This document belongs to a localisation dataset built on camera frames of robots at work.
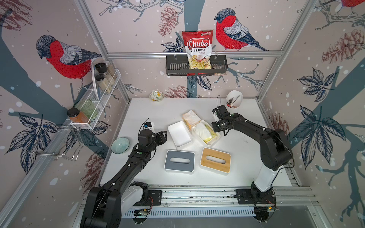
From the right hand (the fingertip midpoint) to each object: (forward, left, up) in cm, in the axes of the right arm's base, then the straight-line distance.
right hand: (214, 126), depth 95 cm
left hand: (-9, +31, +7) cm, 33 cm away
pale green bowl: (-15, +63, -4) cm, 65 cm away
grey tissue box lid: (-22, +23, -8) cm, 33 cm away
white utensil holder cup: (+22, -16, +5) cm, 27 cm away
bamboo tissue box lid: (-22, +1, -5) cm, 22 cm away
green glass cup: (-10, +69, +29) cm, 76 cm away
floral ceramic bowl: (+33, +48, -4) cm, 58 cm away
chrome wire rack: (-30, +69, +29) cm, 81 cm away
